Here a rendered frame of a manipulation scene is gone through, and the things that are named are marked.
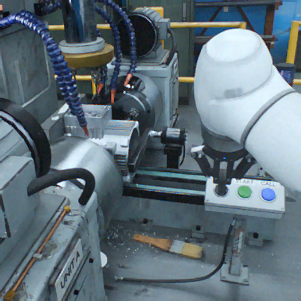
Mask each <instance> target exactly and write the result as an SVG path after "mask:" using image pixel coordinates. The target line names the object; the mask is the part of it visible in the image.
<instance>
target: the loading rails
mask: <svg viewBox="0 0 301 301"><path fill-rule="evenodd" d="M137 170H140V171H139V172H140V173H139V172H138V171H137ZM141 170H143V171H141ZM241 179H254V180H262V181H275V178H273V177H264V176H256V175H244V176H243V177H242V178H241ZM132 184H133V186H132ZM137 184H138V185H137ZM136 186H137V187H136ZM205 190H206V177H204V174H203V173H202V171H198V170H191V169H177V168H168V167H155V166H147V165H138V166H137V168H136V175H135V177H134V179H133V181H132V182H130V183H127V186H126V183H124V189H123V193H122V197H121V199H120V201H119V204H118V207H116V209H115V211H114V213H113V215H112V218H111V219H114V220H123V221H129V222H138V229H139V230H147V231H151V229H152V227H153V225H159V226H168V227H173V228H182V229H188V230H191V237H196V238H201V239H204V238H205V232H212V233H217V234H227V232H228V230H229V228H230V225H231V223H232V219H233V218H234V215H235V214H233V213H226V212H215V211H209V210H205V209H204V198H205ZM275 221H276V218H265V217H259V216H249V215H247V224H246V231H245V237H247V240H248V245H253V246H258V247H262V246H263V240H267V241H270V240H271V241H272V240H273V234H274V230H275Z"/></svg>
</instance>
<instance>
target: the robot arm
mask: <svg viewBox="0 0 301 301"><path fill-rule="evenodd" d="M194 96H195V101H196V107H197V110H198V113H199V115H200V128H201V136H202V138H203V140H204V142H203V143H202V145H201V146H198V145H196V144H193V145H192V146H191V157H192V158H193V159H195V160H196V162H197V163H198V165H199V167H200V169H201V171H202V173H203V174H204V177H206V178H209V177H212V183H213V184H218V194H224V193H225V187H226V185H231V183H232V178H235V180H237V181H240V179H241V178H242V177H243V176H244V175H245V173H246V172H247V171H248V170H249V169H250V168H251V166H252V165H254V164H255V163H258V164H259V165H260V166H261V167H262V168H263V169H264V170H265V171H266V172H267V173H269V174H270V175H271V176H272V177H273V178H275V179H276V180H277V181H278V182H280V183H281V184H282V185H283V186H284V187H285V188H287V189H288V190H290V192H291V193H293V194H294V195H295V196H296V197H298V198H299V199H301V94H300V93H298V92H297V91H296V90H295V89H293V88H292V87H291V86H290V85H289V84H288V83H287V82H286V81H285V80H284V78H283V77H282V76H281V75H280V74H279V73H278V72H277V70H276V68H275V67H274V66H273V65H272V59H271V55H270V53H269V51H268V49H267V47H266V45H265V43H264V41H263V40H262V39H261V37H260V36H259V35H258V34H256V33H255V32H252V31H249V30H244V29H233V30H227V31H224V32H222V33H220V34H218V35H217V36H215V37H213V39H211V40H210V41H209V42H208V43H207V44H205V45H204V46H203V48H202V51H201V52H200V55H199V58H198V62H197V66H196V72H195V79H194ZM206 155H207V156H208V157H210V158H211V159H213V160H214V168H211V167H210V164H209V162H208V160H207V158H206ZM241 158H243V159H242V160H241V162H240V163H239V164H238V165H237V167H236V169H233V167H234V162H235V161H237V160H239V159H241ZM222 161H224V162H227V167H226V169H222V168H220V162H222Z"/></svg>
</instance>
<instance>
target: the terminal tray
mask: <svg viewBox="0 0 301 301"><path fill-rule="evenodd" d="M82 108H83V111H84V114H85V118H86V121H87V130H88V134H89V135H86V134H85V132H84V130H83V128H82V127H80V125H79V123H78V120H77V117H76V116H74V115H72V114H71V113H70V110H69V111H68V112H67V113H66V114H65V115H64V124H65V128H66V133H69V134H72V135H73V136H81V137H84V138H85V137H87V138H91V139H93V138H95V139H97V138H98V139H100V140H101V138H103V135H104V132H103V129H105V125H106V124H107V123H108V122H109V121H110V120H112V109H111V106H110V105H85V104H82ZM99 115H100V116H99Z"/></svg>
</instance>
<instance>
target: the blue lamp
mask: <svg viewBox="0 0 301 301"><path fill-rule="evenodd" d="M275 68H276V67H275ZM276 70H277V72H278V73H279V74H280V75H281V76H282V77H283V78H284V80H285V81H286V82H287V83H291V82H293V81H294V75H295V70H296V68H294V69H289V70H285V69H278V68H276Z"/></svg>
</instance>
